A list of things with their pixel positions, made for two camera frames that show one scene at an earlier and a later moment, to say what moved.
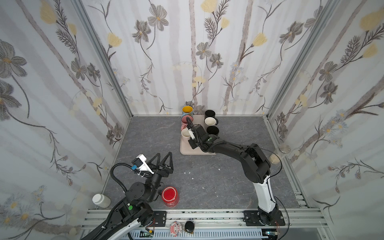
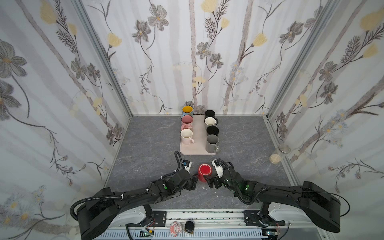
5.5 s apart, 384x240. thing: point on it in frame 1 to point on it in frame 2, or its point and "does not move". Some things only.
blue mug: (187, 110) does not move
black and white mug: (212, 130) does not move
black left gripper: (163, 171) to (191, 183)
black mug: (209, 113) does not move
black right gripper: (195, 132) to (218, 181)
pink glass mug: (184, 123) does not move
